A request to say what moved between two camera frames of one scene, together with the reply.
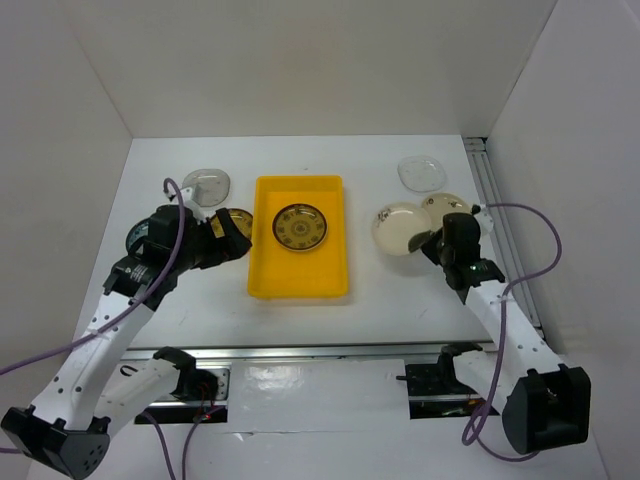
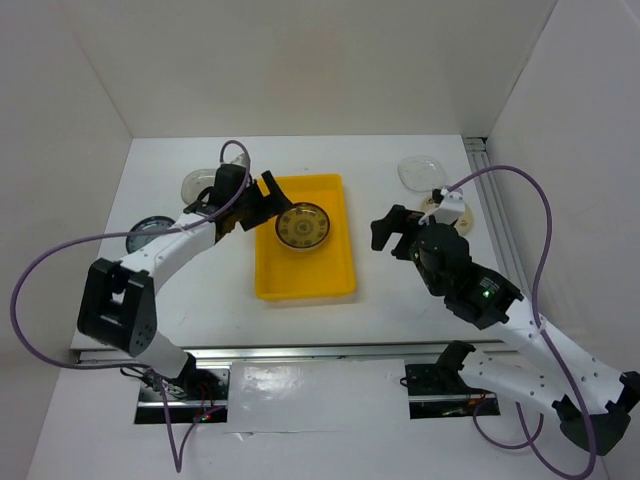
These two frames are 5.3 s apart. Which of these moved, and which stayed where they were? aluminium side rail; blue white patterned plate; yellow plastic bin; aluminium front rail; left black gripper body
Moved: left black gripper body
Stayed: blue white patterned plate; aluminium front rail; yellow plastic bin; aluminium side rail
